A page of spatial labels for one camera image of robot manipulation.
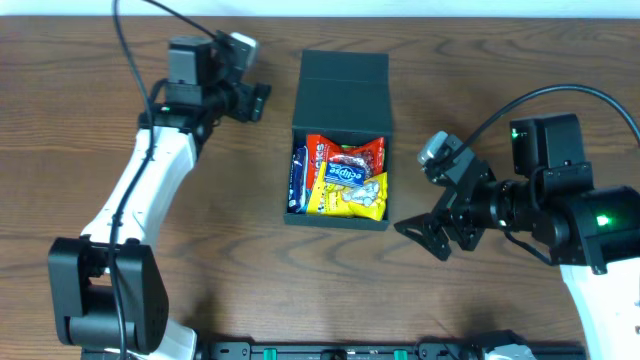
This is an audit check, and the blue Oreo cookie pack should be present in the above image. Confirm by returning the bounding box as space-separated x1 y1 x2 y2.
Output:
288 171 306 213

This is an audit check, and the red Hacks candy bag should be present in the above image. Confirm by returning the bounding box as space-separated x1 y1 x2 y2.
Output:
306 134 385 190

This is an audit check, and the dark green box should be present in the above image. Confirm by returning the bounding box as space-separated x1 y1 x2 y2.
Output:
284 50 392 231

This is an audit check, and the yellow Hacks candy bag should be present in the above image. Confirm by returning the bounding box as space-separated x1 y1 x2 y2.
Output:
306 162 388 221

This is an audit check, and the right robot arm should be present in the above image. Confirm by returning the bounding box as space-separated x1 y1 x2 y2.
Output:
394 113 639 359

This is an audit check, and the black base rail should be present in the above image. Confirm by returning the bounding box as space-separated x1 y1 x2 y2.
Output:
193 342 587 360

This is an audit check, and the purple Dairy Milk chocolate bar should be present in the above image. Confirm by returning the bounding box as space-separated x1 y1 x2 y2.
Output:
290 146 308 213

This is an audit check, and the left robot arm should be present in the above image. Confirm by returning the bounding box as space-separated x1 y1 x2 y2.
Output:
48 32 271 359

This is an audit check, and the blue Eclipse mint pack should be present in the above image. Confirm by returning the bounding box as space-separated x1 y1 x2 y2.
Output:
324 162 366 188

